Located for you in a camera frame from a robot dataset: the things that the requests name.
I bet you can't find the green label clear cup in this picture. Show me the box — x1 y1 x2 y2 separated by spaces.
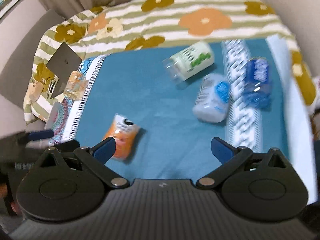
163 41 215 84

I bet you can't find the blue plastic cup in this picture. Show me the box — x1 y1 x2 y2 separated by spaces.
242 57 272 109

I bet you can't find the grey laptop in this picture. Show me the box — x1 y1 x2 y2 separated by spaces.
47 42 82 99

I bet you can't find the white label plastic cup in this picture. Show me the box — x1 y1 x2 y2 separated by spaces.
193 73 230 123

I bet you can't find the floral striped blanket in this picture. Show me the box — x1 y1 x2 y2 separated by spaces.
23 0 318 123

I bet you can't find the teal patterned cloth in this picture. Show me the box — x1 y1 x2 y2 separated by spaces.
50 35 318 203

